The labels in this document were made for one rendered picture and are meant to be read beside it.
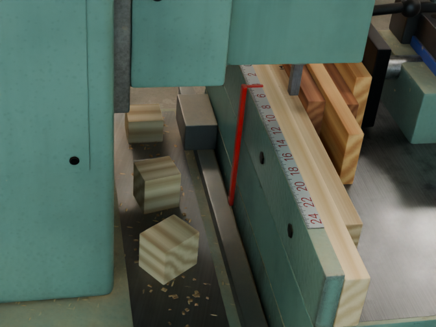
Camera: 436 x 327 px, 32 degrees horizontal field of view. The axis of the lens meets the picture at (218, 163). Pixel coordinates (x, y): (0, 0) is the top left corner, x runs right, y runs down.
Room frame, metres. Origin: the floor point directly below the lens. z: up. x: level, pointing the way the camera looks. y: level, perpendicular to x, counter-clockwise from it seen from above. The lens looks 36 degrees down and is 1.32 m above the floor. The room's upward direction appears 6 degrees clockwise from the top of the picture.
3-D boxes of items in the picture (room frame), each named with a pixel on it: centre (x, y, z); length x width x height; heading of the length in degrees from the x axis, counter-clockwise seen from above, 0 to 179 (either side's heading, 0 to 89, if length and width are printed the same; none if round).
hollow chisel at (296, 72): (0.65, -0.07, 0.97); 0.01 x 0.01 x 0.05; 14
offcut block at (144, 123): (0.77, 0.09, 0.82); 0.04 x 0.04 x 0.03; 15
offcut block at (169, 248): (0.55, 0.04, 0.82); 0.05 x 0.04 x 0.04; 139
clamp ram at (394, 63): (0.72, -0.17, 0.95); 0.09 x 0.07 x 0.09; 14
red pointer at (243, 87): (0.64, -0.03, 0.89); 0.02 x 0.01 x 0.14; 104
